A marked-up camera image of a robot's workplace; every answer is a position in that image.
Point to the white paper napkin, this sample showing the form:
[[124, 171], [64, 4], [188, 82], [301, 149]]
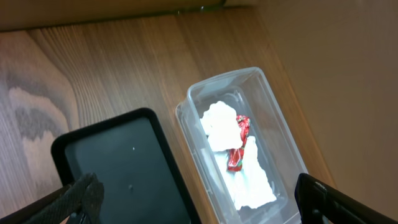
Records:
[[248, 187], [221, 128]]

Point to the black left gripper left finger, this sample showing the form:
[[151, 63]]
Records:
[[78, 202]]

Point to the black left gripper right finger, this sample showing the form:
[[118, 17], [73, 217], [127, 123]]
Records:
[[318, 203]]

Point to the black flat waste tray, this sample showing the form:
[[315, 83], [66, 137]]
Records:
[[131, 157]]

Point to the clear plastic waste bin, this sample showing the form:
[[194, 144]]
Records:
[[258, 114]]

